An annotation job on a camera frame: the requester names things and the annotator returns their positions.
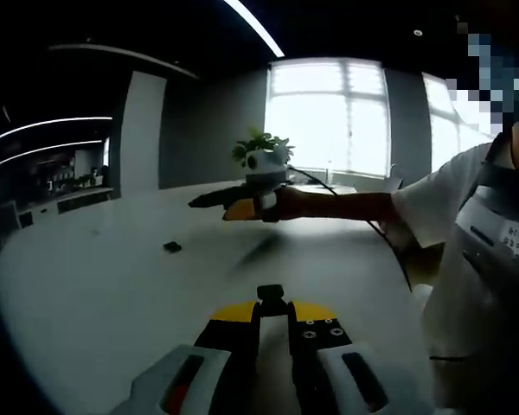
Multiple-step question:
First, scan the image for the green potted plant white pot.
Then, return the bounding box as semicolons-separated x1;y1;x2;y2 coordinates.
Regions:
231;127;296;172

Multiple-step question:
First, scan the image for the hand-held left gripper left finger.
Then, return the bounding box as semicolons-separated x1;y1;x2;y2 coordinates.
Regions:
110;301;260;415

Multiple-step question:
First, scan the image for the grey chest device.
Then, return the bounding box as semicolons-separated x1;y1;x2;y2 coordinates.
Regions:
453;185;519;278

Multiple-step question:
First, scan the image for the small black plastic buckle part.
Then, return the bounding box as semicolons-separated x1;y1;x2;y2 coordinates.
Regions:
257;284;285;319

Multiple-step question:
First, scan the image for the person's right hand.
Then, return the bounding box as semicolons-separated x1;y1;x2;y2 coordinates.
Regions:
277;185;317;222

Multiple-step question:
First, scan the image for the large bright window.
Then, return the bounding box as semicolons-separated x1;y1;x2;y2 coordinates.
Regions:
266;60;390;179
421;71;497;174

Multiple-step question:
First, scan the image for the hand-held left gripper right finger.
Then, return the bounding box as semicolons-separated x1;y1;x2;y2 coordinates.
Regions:
286;301;416;415

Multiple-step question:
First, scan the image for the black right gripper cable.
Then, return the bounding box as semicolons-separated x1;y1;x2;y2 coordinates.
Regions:
287;165;413;291

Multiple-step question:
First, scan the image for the long ceiling light strip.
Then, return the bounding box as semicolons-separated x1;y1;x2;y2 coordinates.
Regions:
222;0;285;57

